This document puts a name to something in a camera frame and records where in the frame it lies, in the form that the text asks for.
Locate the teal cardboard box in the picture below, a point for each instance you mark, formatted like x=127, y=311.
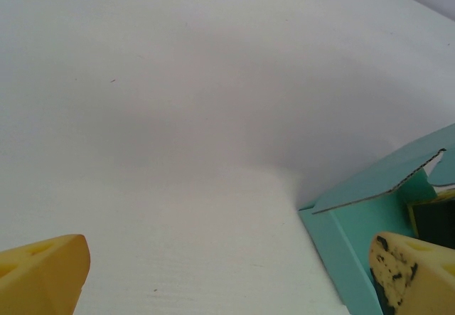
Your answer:
x=341, y=229

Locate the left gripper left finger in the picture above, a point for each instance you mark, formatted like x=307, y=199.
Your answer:
x=39, y=279

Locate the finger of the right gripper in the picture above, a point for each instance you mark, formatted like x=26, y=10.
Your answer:
x=433, y=219

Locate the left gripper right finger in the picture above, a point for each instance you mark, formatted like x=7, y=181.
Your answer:
x=423, y=279

